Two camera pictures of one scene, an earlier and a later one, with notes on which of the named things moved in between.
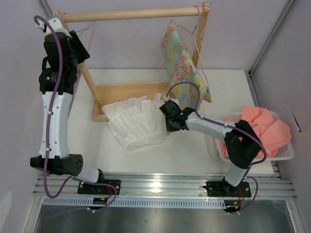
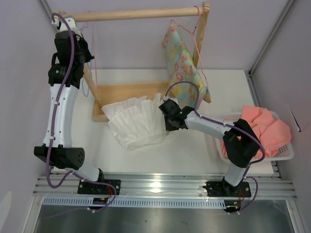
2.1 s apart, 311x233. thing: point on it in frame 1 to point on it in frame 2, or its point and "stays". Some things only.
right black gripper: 170,128 stays
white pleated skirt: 137,122 stays
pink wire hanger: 91,36 to 84,26
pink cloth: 272,133 stays
